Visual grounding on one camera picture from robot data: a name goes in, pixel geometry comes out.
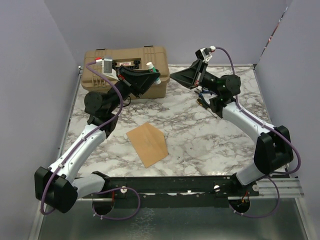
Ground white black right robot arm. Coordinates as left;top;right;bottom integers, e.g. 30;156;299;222
170;59;294;196

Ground blue handled pliers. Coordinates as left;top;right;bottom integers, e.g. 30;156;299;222
194;88;213;98

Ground brown paper envelope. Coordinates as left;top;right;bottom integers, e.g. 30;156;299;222
126;122;169;168

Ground tan plastic tool case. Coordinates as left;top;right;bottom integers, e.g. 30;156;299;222
81;45;170;99

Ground green white glue stick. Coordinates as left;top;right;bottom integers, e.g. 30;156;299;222
146;61;161;85

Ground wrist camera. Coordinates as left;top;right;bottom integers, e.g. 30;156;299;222
95;56;118;81
195;45;216;63

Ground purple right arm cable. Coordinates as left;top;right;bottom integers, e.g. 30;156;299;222
214;46;301;219

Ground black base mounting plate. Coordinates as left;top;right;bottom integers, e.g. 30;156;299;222
84;175;259;208

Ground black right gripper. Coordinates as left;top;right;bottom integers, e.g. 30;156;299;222
169;59;221;96

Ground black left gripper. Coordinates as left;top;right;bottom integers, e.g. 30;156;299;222
107;65;161;114

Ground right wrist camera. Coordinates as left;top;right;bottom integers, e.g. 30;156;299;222
195;45;216;63

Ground aluminium frame rail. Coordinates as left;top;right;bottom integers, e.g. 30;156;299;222
38;178;305;202

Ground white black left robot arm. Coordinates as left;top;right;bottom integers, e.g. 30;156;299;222
34;66;160;215

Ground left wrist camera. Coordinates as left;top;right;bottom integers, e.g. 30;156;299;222
95;56;118;81

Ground black yellow screwdriver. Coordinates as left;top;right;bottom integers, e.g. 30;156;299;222
196;98;217;119

